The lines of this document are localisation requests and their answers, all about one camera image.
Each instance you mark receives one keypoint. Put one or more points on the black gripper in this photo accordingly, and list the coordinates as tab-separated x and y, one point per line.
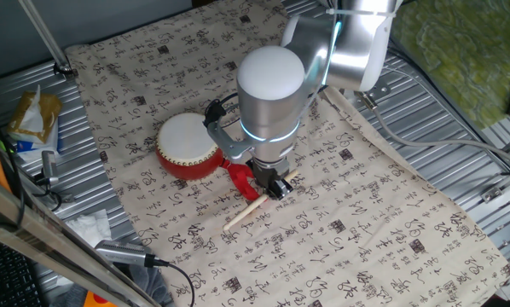
271	172

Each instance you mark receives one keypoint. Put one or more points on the wooden drumstick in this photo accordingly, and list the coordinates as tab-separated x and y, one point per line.
242	217

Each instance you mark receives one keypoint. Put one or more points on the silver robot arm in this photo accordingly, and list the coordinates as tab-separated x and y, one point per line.
268	115

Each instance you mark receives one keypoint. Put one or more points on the red drum with white skin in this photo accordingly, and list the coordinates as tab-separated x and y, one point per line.
182	140

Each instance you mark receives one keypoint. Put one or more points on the beige calligraphy print cloth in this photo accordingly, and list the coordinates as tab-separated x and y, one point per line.
323	239

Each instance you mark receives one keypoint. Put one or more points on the white crumpled tissue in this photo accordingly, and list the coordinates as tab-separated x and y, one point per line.
90	228

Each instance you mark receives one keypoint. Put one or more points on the orange emergency stop box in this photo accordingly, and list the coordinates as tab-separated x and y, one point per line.
95	300

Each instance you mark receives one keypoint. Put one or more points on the green yellow mat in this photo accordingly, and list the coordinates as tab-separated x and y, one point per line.
459	55

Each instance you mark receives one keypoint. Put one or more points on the yellow tissue pack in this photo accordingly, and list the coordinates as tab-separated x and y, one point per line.
33	119

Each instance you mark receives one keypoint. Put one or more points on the grey metal pole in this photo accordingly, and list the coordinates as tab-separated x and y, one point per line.
46	38

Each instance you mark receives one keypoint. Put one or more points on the black keyboard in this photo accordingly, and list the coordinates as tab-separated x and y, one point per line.
3	277

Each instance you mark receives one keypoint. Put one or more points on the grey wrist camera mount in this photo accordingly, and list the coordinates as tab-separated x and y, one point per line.
229	147

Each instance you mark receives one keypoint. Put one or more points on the long silver camera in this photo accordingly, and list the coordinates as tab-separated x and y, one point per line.
123	253

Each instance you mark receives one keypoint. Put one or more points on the aluminium profile bracket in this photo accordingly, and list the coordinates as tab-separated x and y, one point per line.
506	181

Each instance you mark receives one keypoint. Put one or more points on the small silver camera on mount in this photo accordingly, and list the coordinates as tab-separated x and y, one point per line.
49	164

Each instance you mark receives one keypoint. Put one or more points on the aluminium frame bar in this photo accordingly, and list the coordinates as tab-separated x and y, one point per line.
46	243

